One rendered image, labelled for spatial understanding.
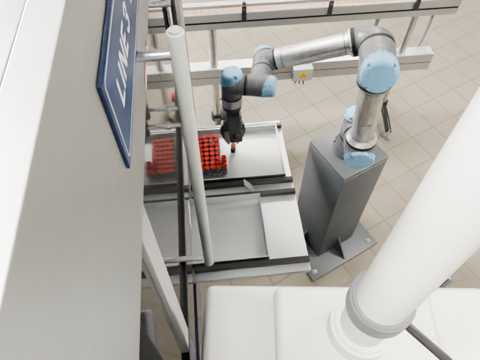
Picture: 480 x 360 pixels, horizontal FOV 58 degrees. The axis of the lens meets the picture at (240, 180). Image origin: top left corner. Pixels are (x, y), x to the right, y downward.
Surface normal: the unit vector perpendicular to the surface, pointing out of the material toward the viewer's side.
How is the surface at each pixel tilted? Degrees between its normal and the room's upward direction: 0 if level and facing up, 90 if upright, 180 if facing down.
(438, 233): 90
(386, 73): 82
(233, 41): 0
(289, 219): 0
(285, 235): 0
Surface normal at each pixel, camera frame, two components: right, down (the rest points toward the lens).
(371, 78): -0.11, 0.73
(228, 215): 0.00, -0.57
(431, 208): -0.93, 0.31
